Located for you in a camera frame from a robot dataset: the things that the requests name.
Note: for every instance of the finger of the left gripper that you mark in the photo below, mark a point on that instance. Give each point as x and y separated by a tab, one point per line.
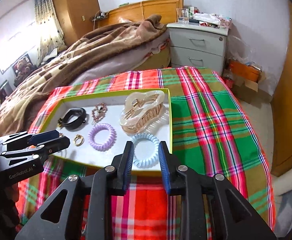
43	150
41	137

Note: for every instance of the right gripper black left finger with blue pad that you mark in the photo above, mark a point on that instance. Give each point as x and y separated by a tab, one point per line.
81	206

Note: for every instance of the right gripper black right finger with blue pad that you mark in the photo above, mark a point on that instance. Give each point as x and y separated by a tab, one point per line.
231	215

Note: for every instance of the pink rhinestone hair clip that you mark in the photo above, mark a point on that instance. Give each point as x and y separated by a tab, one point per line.
98	113

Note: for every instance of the black wristband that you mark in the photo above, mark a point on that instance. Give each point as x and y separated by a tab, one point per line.
73	119

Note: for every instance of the yellow green shallow tray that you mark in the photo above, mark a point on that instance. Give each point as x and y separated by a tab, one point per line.
85	154

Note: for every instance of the plaid colourful cloth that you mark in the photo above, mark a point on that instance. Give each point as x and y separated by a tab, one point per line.
210	134

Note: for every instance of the framed teddy picture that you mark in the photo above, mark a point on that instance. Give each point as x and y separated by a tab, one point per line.
23	67

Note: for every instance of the brown patterned blanket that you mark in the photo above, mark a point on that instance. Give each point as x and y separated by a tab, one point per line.
93	48

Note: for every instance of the white paper roll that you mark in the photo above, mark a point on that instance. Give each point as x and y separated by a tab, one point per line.
283	183

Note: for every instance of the cream claw hair clip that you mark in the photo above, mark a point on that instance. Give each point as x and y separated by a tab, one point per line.
140	109

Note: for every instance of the patterned curtain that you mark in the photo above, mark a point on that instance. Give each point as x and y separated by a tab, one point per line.
49	31

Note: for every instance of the orange box on floor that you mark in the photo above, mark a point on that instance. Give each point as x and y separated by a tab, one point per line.
246	76

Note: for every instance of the wooden wardrobe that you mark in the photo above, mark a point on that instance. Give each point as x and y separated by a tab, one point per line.
75	16

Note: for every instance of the white nightstand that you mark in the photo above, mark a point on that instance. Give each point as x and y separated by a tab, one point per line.
198	46

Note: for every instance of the clutter on nightstand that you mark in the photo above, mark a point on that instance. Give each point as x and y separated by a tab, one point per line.
193	15

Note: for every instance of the wooden headboard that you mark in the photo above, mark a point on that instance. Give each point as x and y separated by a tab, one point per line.
136	12

